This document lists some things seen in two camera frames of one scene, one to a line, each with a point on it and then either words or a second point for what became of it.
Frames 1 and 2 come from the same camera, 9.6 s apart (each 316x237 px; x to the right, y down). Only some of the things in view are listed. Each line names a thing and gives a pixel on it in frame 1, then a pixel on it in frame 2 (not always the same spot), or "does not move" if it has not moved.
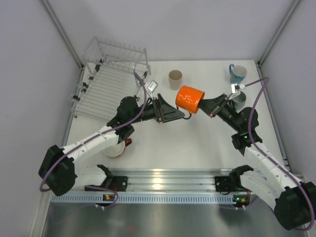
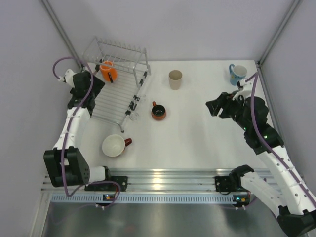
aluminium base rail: (174, 180) does not move
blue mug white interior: (237, 73) does not move
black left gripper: (159, 110) → (99, 82)
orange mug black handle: (187, 99) → (109, 73)
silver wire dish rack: (112, 72) does not move
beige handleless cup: (175, 77) does not move
